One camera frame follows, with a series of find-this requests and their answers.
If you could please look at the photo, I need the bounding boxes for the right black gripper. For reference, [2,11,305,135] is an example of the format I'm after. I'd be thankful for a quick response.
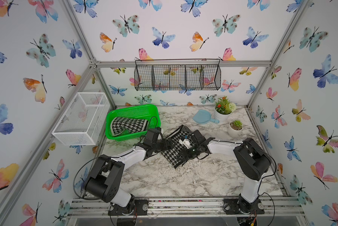
[175,144,200,160]

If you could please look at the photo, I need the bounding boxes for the black white knitted scarf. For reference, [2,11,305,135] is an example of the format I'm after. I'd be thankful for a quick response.
[110,117,149,137]

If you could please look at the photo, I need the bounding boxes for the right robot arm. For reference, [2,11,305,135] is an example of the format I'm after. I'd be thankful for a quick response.
[178,130,271,215]

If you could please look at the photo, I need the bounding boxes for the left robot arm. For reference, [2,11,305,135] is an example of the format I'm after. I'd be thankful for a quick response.
[84,127,174,214]

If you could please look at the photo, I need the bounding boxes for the green plastic basket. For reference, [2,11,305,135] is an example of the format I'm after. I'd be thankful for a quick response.
[105,104,161,141]

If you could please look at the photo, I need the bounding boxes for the light blue plastic scoop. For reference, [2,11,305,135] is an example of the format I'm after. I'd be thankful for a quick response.
[192,109,219,124]

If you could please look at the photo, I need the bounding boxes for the succulent in white pot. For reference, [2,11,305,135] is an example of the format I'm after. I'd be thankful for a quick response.
[228,120,243,138]

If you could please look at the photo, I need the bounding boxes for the flower plant in white pot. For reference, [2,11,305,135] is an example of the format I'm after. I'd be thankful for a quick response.
[214,96,237,122]

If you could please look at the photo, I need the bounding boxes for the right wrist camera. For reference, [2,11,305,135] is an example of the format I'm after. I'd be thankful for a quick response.
[179,138,192,149]

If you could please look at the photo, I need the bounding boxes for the black wire wall basket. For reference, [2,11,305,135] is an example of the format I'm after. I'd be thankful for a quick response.
[132,59,221,91]

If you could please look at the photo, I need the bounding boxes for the white wire mesh basket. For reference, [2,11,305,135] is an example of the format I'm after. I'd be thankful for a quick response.
[52,92,110,146]

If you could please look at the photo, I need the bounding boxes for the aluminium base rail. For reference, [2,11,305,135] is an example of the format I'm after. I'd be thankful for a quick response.
[68,196,305,218]

